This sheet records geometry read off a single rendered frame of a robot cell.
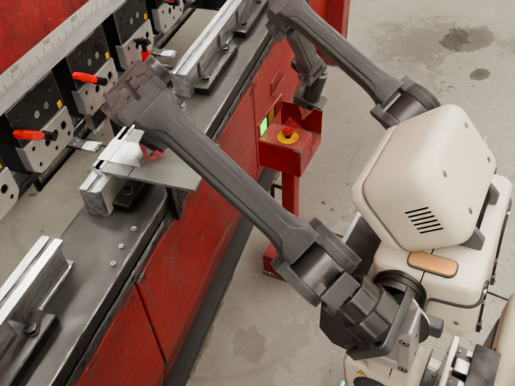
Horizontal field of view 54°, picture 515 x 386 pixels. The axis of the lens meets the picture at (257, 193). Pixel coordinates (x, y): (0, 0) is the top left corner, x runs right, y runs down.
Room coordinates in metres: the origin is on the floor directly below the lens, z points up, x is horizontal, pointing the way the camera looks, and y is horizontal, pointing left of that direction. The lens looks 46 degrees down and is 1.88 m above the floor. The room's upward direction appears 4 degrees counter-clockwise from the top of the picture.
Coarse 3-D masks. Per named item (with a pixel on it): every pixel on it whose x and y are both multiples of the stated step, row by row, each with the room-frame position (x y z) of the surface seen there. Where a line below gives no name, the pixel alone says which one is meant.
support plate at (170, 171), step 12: (132, 132) 1.13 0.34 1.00; (216, 144) 1.06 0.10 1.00; (168, 156) 1.02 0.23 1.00; (108, 168) 0.99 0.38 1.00; (120, 168) 0.98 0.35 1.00; (132, 168) 0.98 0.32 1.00; (144, 168) 0.98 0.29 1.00; (156, 168) 0.98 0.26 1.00; (168, 168) 0.97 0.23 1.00; (180, 168) 0.97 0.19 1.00; (144, 180) 0.94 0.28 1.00; (156, 180) 0.93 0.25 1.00; (168, 180) 0.93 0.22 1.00; (180, 180) 0.93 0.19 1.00; (192, 180) 0.92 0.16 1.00
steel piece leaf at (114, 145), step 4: (112, 140) 1.10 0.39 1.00; (116, 140) 1.10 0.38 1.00; (120, 140) 1.10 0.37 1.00; (112, 144) 1.08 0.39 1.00; (116, 144) 1.08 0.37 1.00; (120, 144) 1.08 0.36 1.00; (108, 148) 1.07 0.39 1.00; (112, 148) 1.07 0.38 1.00; (116, 148) 1.07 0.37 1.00; (104, 152) 1.05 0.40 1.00; (108, 152) 1.05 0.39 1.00; (112, 152) 1.05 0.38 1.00; (100, 156) 1.04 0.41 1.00; (104, 156) 1.03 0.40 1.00; (108, 156) 1.03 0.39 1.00; (104, 160) 1.02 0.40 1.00; (108, 160) 1.02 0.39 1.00
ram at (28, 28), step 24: (0, 0) 0.87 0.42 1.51; (24, 0) 0.92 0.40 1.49; (48, 0) 0.97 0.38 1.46; (72, 0) 1.04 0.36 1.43; (120, 0) 1.19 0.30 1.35; (0, 24) 0.85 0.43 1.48; (24, 24) 0.90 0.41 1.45; (48, 24) 0.95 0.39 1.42; (96, 24) 1.09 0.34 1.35; (0, 48) 0.83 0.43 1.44; (24, 48) 0.88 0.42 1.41; (72, 48) 0.99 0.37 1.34; (0, 72) 0.81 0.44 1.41
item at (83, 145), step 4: (72, 140) 1.11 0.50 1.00; (76, 140) 1.11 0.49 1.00; (80, 140) 1.11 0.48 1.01; (84, 140) 1.10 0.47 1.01; (88, 140) 1.10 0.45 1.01; (68, 144) 1.09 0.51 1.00; (72, 144) 1.09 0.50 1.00; (76, 144) 1.09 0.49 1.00; (80, 144) 1.09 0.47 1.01; (84, 144) 1.09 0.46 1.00; (88, 144) 1.09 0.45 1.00; (92, 144) 1.09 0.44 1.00; (96, 144) 1.08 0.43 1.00; (100, 144) 1.08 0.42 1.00; (72, 148) 1.08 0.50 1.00; (76, 148) 1.08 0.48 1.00; (80, 148) 1.07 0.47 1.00; (84, 148) 1.07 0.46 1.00; (88, 148) 1.07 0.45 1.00; (92, 148) 1.07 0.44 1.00; (96, 148) 1.07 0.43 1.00; (96, 152) 1.06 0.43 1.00
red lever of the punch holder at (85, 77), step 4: (76, 72) 0.94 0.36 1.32; (72, 76) 0.94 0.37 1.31; (76, 76) 0.93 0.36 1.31; (80, 76) 0.93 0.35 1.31; (84, 76) 0.94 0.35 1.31; (88, 76) 0.95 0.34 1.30; (92, 76) 0.97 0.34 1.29; (80, 80) 0.94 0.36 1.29; (84, 80) 0.94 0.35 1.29; (88, 80) 0.95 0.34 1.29; (92, 80) 0.96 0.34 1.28; (96, 80) 0.97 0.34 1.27; (100, 80) 0.99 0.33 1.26; (104, 80) 0.99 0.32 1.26; (96, 84) 1.00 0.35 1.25; (100, 84) 0.99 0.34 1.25; (104, 84) 0.99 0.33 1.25
